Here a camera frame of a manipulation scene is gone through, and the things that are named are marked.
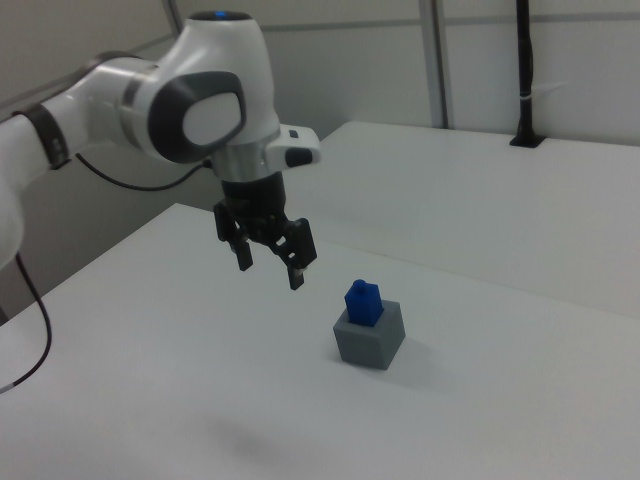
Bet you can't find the grey partition post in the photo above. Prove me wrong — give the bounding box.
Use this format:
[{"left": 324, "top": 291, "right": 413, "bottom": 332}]
[{"left": 428, "top": 0, "right": 457, "bottom": 130}]

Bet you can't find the grey hollow cuboid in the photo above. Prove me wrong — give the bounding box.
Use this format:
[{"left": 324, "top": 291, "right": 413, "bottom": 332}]
[{"left": 332, "top": 299, "right": 407, "bottom": 372}]

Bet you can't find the white desk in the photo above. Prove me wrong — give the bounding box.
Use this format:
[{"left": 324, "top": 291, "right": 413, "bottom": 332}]
[{"left": 279, "top": 121, "right": 640, "bottom": 321}]

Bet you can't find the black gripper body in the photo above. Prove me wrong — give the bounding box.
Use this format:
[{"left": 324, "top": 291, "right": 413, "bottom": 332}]
[{"left": 219, "top": 172, "right": 292, "bottom": 245}]

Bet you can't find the black pole with base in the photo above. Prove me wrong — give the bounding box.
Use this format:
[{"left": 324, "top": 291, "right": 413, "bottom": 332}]
[{"left": 508, "top": 0, "right": 547, "bottom": 149}]

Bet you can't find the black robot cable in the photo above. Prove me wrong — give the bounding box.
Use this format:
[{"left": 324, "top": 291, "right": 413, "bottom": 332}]
[{"left": 0, "top": 152, "right": 214, "bottom": 396}]

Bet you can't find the blue block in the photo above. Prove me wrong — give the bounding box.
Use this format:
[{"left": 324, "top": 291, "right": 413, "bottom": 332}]
[{"left": 343, "top": 278, "right": 385, "bottom": 327}]

